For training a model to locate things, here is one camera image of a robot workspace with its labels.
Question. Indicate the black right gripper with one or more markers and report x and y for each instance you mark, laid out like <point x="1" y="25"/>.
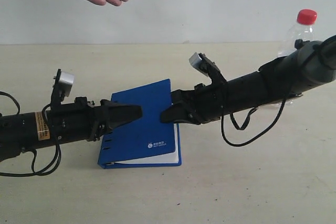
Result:
<point x="201" y="105"/>

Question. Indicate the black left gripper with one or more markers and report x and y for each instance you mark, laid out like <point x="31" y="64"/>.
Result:
<point x="82" y="120"/>

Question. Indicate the blue ring binder notebook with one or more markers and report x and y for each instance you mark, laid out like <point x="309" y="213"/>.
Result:
<point x="145" y="142"/>

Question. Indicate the clear plastic water bottle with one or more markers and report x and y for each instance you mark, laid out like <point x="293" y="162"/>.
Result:
<point x="287" y="65"/>

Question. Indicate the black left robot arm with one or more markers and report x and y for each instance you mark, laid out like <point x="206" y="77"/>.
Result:
<point x="25" y="132"/>

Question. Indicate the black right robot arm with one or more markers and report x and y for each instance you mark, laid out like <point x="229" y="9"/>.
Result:
<point x="311" y="65"/>

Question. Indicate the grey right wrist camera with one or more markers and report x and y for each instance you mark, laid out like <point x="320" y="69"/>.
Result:
<point x="196" y="62"/>

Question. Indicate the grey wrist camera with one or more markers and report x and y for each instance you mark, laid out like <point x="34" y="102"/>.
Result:
<point x="64" y="81"/>
<point x="196" y="62"/>

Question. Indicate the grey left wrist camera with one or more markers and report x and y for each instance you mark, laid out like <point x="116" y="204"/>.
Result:
<point x="64" y="81"/>

